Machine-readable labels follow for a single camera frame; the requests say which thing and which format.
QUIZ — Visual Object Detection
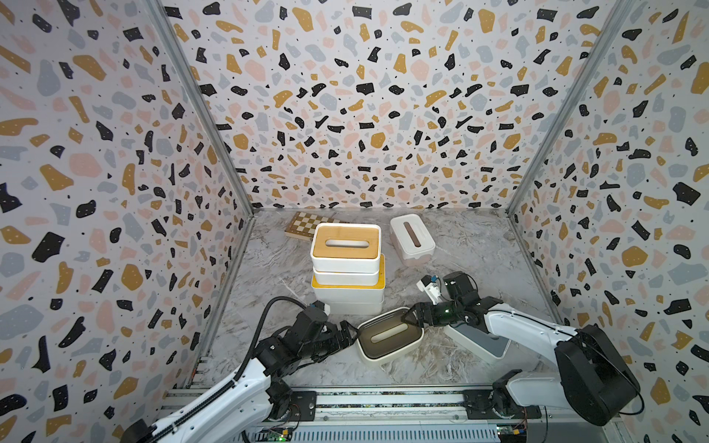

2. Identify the yellow lid tissue box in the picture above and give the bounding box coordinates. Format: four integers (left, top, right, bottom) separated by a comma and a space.
311, 255, 386, 304
325, 303, 383, 316

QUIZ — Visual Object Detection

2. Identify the dark brown lid tissue box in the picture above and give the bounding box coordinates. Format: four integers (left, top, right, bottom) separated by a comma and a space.
356, 308, 425, 365

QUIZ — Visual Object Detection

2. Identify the white pink tissue box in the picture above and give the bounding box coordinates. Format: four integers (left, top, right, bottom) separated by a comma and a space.
390, 214, 436, 267

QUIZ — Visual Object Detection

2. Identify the light bamboo lid tissue box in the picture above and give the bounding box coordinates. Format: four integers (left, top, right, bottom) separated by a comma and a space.
313, 269, 380, 286

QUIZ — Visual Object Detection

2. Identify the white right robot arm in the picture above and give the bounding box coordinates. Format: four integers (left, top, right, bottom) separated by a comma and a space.
402, 271, 642, 426

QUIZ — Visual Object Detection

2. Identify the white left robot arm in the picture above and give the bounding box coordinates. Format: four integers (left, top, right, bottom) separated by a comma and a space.
121, 302, 360, 442

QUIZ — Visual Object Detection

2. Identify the grey lid tissue box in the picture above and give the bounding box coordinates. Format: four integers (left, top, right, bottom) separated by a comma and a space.
443, 324, 510, 364

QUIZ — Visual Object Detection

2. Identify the wooden chess board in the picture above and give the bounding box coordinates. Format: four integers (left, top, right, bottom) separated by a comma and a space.
284, 212, 337, 241

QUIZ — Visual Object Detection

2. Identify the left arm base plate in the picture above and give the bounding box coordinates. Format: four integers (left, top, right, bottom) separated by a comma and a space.
258, 389, 318, 424

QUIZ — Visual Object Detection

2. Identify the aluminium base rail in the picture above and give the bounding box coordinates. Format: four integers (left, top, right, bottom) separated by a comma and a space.
151, 384, 627, 443

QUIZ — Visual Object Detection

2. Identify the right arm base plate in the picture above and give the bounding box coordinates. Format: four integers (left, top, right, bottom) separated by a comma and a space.
463, 389, 544, 420

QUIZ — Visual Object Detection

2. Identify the black corrugated cable conduit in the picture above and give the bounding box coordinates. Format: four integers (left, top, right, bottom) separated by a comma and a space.
148, 295, 308, 439

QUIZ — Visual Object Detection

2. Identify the right corner aluminium post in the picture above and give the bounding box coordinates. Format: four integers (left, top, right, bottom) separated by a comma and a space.
506, 0, 633, 219

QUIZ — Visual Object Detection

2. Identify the corner aluminium post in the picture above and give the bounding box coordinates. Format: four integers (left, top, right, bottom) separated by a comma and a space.
141, 0, 255, 214
506, 0, 633, 219

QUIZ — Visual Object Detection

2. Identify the left corner aluminium post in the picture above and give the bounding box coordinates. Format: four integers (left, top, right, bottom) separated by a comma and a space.
141, 0, 255, 214

